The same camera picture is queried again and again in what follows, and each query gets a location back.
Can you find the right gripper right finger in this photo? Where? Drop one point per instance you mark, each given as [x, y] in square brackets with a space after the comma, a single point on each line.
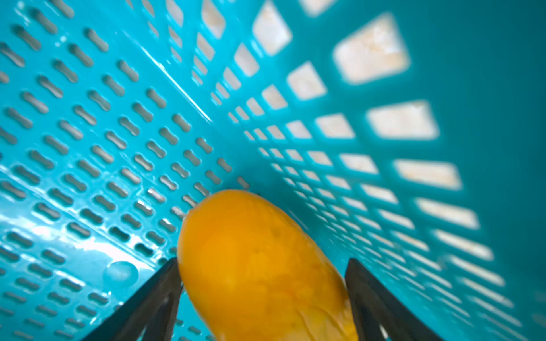
[375, 308]

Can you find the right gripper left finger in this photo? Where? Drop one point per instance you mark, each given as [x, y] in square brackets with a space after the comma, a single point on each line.
[150, 314]

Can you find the yellow mango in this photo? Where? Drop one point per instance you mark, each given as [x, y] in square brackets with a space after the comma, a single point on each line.
[252, 273]

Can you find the teal plastic basket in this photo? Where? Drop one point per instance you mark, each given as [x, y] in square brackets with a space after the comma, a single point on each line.
[409, 135]

